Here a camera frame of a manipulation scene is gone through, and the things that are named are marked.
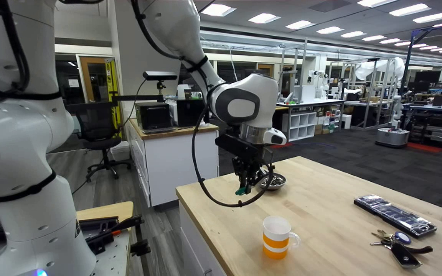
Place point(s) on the black remote control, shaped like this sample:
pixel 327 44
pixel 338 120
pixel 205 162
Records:
pixel 403 220

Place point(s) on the key bunch with black fob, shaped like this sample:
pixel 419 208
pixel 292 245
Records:
pixel 407 257

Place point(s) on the metal bowl with small parts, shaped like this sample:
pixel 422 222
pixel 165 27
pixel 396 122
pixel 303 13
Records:
pixel 275 183

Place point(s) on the black office chair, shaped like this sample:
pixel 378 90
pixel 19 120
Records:
pixel 97 133

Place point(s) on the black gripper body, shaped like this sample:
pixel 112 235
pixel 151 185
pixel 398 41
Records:
pixel 248 159

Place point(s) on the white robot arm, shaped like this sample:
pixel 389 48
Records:
pixel 39 229

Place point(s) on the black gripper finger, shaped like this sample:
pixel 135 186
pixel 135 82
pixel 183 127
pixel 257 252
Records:
pixel 243 180
pixel 257 180

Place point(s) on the white cabinet with wood top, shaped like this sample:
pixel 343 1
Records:
pixel 163 160

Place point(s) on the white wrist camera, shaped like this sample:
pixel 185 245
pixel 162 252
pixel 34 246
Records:
pixel 274 137

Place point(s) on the green capped white marker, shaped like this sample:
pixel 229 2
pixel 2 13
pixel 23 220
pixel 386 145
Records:
pixel 241 191

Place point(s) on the black clamp tool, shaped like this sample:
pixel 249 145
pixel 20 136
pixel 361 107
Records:
pixel 106 229

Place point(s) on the orange striped white cup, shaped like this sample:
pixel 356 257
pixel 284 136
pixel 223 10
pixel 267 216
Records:
pixel 278 239

